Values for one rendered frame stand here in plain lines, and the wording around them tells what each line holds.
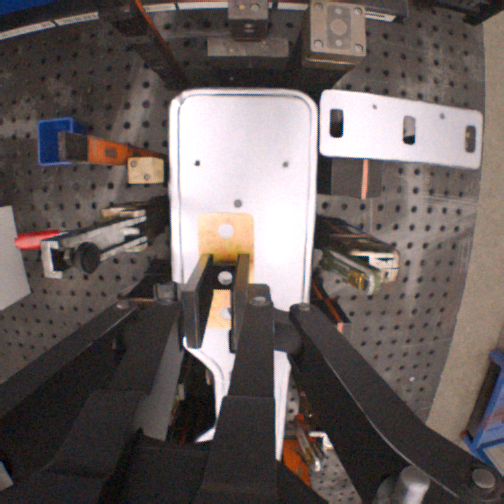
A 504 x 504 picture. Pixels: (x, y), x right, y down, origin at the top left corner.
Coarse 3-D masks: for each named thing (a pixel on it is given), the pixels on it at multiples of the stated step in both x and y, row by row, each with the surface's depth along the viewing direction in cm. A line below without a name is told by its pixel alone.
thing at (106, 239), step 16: (112, 224) 33; (128, 224) 36; (48, 240) 24; (64, 240) 25; (80, 240) 27; (96, 240) 31; (112, 240) 34; (128, 240) 38; (144, 240) 41; (48, 256) 24; (64, 256) 25; (80, 256) 24; (96, 256) 26; (48, 272) 25; (64, 272) 25
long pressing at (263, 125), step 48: (192, 96) 41; (240, 96) 41; (288, 96) 41; (192, 144) 43; (240, 144) 43; (288, 144) 43; (192, 192) 44; (240, 192) 44; (288, 192) 45; (192, 240) 46; (288, 240) 46; (288, 288) 48
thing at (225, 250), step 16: (208, 224) 20; (240, 224) 20; (208, 240) 20; (224, 240) 20; (240, 240) 20; (224, 256) 20; (224, 288) 20; (224, 304) 21; (208, 320) 21; (224, 320) 21
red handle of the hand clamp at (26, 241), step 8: (136, 224) 39; (32, 232) 32; (40, 232) 32; (48, 232) 33; (56, 232) 33; (64, 232) 34; (128, 232) 38; (136, 232) 39; (16, 240) 31; (24, 240) 31; (32, 240) 31; (40, 240) 32; (24, 248) 31; (32, 248) 32; (40, 248) 33
